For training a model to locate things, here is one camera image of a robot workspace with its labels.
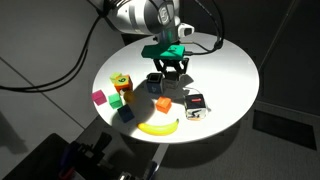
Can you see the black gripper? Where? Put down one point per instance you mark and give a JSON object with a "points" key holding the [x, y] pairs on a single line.
{"points": [[170, 64]]}

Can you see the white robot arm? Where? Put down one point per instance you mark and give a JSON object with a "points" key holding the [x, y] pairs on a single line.
{"points": [[146, 16]]}

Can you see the orange block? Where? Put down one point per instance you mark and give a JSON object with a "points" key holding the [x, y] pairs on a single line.
{"points": [[164, 105]]}

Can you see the blue block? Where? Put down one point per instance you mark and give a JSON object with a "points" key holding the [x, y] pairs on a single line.
{"points": [[126, 113]]}

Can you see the green block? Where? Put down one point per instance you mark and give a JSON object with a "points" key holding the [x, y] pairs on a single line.
{"points": [[115, 101]]}

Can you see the magenta block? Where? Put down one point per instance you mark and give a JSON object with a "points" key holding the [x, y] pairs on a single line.
{"points": [[99, 98]]}

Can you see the blue white patterned cube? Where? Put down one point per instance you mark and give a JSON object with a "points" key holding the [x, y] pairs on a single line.
{"points": [[154, 83]]}

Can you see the black patterned cube red stripe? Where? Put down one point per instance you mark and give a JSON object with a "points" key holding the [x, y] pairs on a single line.
{"points": [[195, 107]]}

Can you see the small yellow ball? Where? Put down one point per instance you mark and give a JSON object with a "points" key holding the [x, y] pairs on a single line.
{"points": [[129, 96]]}

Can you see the orange yellow number cube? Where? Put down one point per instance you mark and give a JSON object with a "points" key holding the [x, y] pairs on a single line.
{"points": [[122, 83]]}

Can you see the yellow banana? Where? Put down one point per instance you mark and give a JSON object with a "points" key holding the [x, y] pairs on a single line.
{"points": [[158, 129]]}

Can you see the white table leg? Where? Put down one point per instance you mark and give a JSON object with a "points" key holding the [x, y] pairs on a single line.
{"points": [[160, 156]]}

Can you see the black clamp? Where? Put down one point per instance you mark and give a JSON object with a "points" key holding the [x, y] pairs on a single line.
{"points": [[102, 145]]}

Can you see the flat dark gray plate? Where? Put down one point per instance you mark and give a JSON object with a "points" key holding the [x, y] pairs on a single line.
{"points": [[30, 160]]}

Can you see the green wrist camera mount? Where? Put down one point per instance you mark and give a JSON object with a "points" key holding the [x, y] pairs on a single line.
{"points": [[163, 51]]}

